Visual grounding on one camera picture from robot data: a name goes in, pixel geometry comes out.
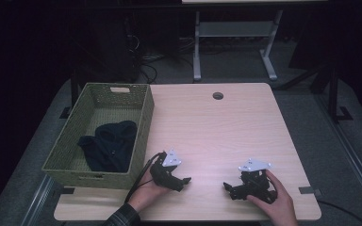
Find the metal floor rail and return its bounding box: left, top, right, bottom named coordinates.
left=20, top=174, right=55, bottom=226
left=313, top=93, right=362, bottom=218

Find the grey table bracket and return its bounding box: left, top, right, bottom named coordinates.
left=298, top=186, right=322, bottom=198

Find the bundle of dark cables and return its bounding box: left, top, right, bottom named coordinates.
left=131, top=31, right=196, bottom=85

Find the person's left hand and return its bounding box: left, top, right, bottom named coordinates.
left=127, top=169, right=172, bottom=214

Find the person's right hand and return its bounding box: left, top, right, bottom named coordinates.
left=246, top=169, right=300, bottom=226

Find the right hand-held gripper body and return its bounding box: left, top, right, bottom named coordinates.
left=238, top=158, right=278, bottom=204

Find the green woven basket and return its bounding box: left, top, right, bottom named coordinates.
left=41, top=82, right=156, bottom=190

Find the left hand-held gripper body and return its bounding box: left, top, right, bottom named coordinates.
left=149, top=149, right=183, bottom=190

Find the white metal table frame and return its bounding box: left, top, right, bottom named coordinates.
left=192, top=8, right=285, bottom=83

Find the dark cloth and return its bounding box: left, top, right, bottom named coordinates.
left=76, top=120, right=139, bottom=174

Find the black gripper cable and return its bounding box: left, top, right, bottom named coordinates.
left=123, top=152, right=168, bottom=204

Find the black metal stand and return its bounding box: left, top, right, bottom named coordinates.
left=326, top=60, right=354, bottom=122

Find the black floor cable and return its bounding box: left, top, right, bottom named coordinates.
left=315, top=199, right=362, bottom=226

